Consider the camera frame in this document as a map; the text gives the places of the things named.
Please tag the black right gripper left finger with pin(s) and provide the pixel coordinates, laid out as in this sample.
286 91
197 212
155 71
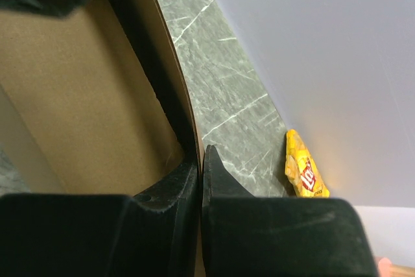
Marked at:
153 233

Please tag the brown cardboard box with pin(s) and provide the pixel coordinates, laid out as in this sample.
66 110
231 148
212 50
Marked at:
95 103

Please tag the yellow Lays chips bag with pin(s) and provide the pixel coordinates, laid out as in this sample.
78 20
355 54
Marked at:
301 170

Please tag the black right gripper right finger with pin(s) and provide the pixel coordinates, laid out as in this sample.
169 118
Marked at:
244 235

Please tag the pink three-tier shelf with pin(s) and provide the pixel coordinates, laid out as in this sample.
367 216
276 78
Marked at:
387 269

